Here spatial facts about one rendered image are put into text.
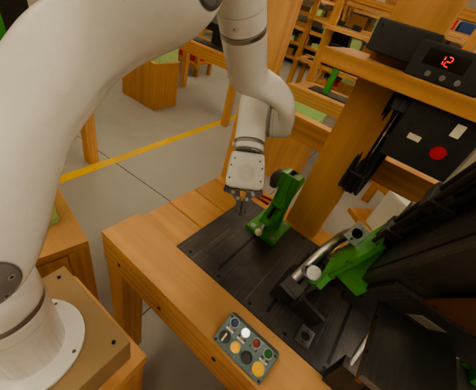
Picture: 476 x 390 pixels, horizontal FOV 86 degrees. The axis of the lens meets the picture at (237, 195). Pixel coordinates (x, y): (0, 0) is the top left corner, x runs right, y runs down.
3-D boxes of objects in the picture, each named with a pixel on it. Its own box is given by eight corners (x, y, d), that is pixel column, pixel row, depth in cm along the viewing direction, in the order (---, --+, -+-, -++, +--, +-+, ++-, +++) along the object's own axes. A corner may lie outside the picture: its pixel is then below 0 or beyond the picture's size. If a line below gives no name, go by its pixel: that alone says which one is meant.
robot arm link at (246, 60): (307, 8, 47) (294, 121, 74) (224, 10, 50) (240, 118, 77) (304, 40, 44) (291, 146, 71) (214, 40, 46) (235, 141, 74)
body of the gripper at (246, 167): (230, 143, 67) (224, 185, 65) (268, 148, 67) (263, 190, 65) (230, 151, 74) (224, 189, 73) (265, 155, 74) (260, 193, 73)
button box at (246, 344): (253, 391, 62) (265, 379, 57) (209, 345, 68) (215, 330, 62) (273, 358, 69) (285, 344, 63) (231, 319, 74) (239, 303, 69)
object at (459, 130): (443, 183, 64) (494, 129, 55) (378, 152, 70) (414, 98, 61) (443, 169, 73) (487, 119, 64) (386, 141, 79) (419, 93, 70)
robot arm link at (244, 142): (233, 135, 66) (231, 146, 66) (266, 139, 67) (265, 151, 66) (232, 145, 75) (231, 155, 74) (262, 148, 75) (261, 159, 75)
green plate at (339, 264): (340, 306, 65) (415, 275, 51) (316, 281, 67) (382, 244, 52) (352, 278, 73) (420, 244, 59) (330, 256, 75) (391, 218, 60)
